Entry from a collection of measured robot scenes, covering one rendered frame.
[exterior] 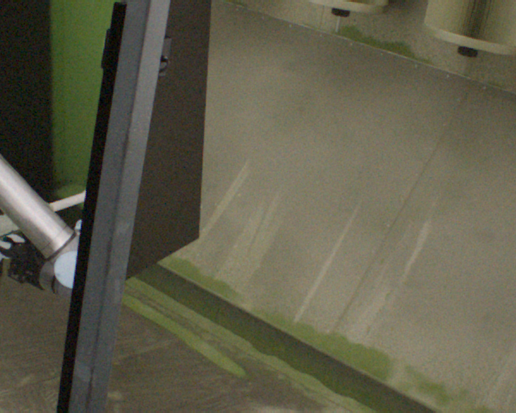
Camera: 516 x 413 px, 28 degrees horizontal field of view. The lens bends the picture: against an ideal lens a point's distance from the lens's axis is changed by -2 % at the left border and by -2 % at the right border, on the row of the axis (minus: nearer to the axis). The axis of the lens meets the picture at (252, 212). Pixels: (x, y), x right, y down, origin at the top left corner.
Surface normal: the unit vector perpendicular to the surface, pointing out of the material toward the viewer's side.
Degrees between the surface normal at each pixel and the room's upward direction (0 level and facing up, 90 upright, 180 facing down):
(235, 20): 57
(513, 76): 90
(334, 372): 90
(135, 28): 90
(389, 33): 90
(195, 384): 0
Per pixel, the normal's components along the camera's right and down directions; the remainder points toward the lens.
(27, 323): 0.18, -0.93
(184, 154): 0.80, 0.33
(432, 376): -0.44, -0.40
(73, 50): -0.59, 0.35
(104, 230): -0.64, 0.13
